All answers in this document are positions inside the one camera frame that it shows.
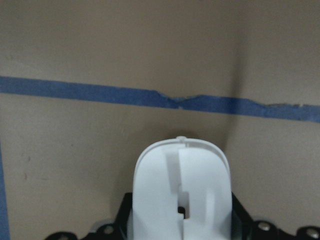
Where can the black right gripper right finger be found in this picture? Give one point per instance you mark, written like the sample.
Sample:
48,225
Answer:
241,221

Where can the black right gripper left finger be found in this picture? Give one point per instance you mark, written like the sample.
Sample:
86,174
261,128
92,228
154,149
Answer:
123,222

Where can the white computer mouse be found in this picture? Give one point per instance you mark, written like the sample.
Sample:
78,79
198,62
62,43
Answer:
182,191

